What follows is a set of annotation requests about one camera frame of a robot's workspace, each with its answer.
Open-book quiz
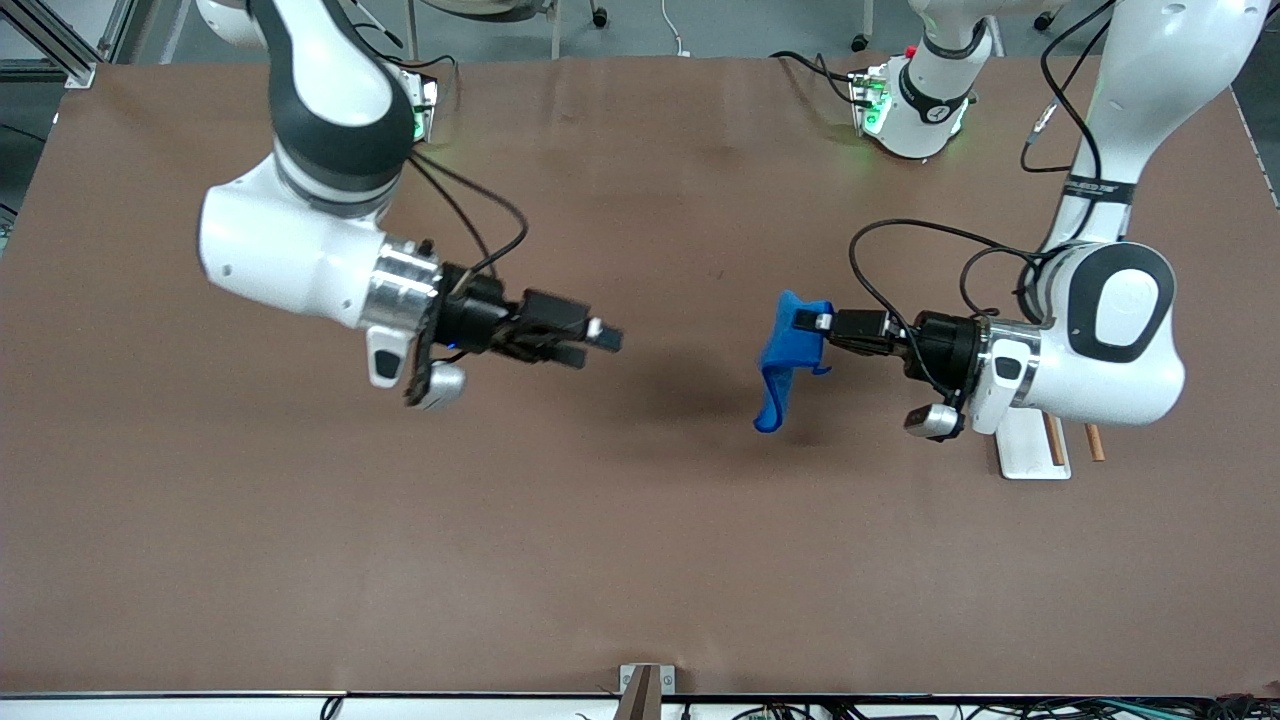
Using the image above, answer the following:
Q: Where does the blue microfibre towel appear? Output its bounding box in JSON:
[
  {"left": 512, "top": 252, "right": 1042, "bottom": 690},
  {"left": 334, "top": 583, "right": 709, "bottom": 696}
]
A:
[{"left": 753, "top": 290, "right": 836, "bottom": 434}]

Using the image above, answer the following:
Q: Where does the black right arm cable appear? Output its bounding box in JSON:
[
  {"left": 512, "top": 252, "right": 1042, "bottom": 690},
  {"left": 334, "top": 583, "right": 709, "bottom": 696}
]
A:
[{"left": 405, "top": 150, "right": 530, "bottom": 278}]

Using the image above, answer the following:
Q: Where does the black left arm base cable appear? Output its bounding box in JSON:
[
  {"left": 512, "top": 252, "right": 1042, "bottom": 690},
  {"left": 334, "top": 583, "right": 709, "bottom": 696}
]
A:
[{"left": 769, "top": 50, "right": 863, "bottom": 107}]

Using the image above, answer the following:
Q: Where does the black left arm elbow cable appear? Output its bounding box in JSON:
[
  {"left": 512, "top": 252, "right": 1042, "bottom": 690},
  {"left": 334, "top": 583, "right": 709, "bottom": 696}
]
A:
[{"left": 1020, "top": 0, "right": 1117, "bottom": 177}]

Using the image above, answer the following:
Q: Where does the white floor cable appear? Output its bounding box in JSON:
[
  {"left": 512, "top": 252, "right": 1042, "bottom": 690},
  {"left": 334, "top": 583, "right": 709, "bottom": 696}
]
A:
[{"left": 659, "top": 0, "right": 694, "bottom": 58}]

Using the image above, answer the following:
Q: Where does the metal table edge bracket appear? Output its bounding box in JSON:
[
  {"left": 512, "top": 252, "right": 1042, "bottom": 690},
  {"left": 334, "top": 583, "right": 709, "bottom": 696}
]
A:
[{"left": 618, "top": 663, "right": 677, "bottom": 720}]

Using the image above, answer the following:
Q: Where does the aluminium frame profile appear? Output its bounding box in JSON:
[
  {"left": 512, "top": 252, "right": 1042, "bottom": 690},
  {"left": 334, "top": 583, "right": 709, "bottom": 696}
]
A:
[{"left": 0, "top": 0, "right": 138, "bottom": 90}]

